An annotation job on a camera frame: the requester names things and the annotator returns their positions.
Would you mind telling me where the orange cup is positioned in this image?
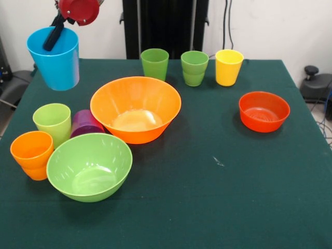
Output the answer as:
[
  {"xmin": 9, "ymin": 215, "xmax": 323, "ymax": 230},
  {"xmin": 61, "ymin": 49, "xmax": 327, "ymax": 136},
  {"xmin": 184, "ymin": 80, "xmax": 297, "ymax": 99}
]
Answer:
[
  {"xmin": 10, "ymin": 131, "xmax": 55, "ymax": 169},
  {"xmin": 21, "ymin": 163, "xmax": 49, "ymax": 181}
]

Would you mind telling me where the tangle of floor cables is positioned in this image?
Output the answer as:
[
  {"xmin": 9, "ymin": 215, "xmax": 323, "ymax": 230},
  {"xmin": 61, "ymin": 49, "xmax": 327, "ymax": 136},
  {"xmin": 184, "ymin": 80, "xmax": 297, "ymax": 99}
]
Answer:
[{"xmin": 310, "ymin": 88, "xmax": 332, "ymax": 151}]

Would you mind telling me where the black wall cable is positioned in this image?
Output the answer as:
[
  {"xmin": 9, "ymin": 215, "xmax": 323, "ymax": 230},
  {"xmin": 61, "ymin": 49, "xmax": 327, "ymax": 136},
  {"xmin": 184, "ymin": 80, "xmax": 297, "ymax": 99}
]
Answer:
[{"xmin": 223, "ymin": 0, "xmax": 236, "ymax": 51}]

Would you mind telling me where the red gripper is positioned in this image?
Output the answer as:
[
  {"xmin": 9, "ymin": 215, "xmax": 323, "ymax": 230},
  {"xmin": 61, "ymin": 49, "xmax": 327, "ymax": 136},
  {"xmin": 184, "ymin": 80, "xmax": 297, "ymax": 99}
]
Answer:
[{"xmin": 43, "ymin": 0, "xmax": 101, "ymax": 52}]

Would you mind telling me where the grey black device base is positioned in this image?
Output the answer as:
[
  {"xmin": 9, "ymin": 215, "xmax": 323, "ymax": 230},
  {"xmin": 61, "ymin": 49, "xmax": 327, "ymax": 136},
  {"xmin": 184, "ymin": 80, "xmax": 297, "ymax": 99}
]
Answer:
[
  {"xmin": 0, "ymin": 70, "xmax": 36, "ymax": 109},
  {"xmin": 300, "ymin": 64, "xmax": 332, "ymax": 104}
]

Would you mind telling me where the blue cup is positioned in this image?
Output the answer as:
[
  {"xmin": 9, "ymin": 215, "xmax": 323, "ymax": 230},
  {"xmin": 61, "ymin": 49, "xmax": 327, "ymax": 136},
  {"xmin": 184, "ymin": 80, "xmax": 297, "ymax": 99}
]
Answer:
[{"xmin": 26, "ymin": 26, "xmax": 80, "ymax": 91}]

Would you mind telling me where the dark green tablecloth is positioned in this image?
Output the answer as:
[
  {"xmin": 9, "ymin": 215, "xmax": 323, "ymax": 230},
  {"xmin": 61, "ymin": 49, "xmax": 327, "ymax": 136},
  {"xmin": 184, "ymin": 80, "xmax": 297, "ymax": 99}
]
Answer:
[{"xmin": 0, "ymin": 58, "xmax": 332, "ymax": 249}]

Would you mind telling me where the yellow cup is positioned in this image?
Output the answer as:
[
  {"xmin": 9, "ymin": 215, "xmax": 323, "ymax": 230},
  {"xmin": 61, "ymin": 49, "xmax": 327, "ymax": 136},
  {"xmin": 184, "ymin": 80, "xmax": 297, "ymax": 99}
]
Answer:
[{"xmin": 215, "ymin": 49, "xmax": 245, "ymax": 87}]

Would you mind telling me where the lime green cup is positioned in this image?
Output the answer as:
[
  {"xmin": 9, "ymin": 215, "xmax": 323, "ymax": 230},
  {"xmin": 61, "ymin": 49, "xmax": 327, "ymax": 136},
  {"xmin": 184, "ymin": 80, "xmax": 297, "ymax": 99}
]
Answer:
[{"xmin": 32, "ymin": 103, "xmax": 73, "ymax": 150}]

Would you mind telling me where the red bowl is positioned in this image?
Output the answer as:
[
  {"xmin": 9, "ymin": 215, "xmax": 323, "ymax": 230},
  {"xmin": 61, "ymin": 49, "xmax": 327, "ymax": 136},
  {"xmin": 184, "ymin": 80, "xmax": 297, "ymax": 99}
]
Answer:
[{"xmin": 239, "ymin": 91, "xmax": 291, "ymax": 133}]

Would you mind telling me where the large green bowl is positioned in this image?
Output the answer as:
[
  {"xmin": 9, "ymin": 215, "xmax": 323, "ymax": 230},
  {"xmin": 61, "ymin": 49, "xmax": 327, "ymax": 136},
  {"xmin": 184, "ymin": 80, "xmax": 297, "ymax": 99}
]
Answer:
[{"xmin": 46, "ymin": 133, "xmax": 133, "ymax": 203}]

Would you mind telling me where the black equipment box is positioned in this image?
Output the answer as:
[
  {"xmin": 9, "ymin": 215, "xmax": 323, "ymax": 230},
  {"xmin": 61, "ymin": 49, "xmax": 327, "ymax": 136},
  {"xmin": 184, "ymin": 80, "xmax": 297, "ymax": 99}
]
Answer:
[{"xmin": 0, "ymin": 35, "xmax": 13, "ymax": 84}]

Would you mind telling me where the large orange bowl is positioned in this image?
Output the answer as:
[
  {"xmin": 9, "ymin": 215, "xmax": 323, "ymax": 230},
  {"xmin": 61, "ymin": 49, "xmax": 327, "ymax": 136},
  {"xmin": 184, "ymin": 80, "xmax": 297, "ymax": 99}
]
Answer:
[{"xmin": 90, "ymin": 76, "xmax": 182, "ymax": 145}]

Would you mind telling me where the purple cup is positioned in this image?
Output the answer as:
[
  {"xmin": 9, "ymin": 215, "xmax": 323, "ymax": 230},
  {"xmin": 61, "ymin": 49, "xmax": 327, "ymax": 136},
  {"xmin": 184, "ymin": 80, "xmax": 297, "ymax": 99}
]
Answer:
[{"xmin": 70, "ymin": 109, "xmax": 106, "ymax": 139}]

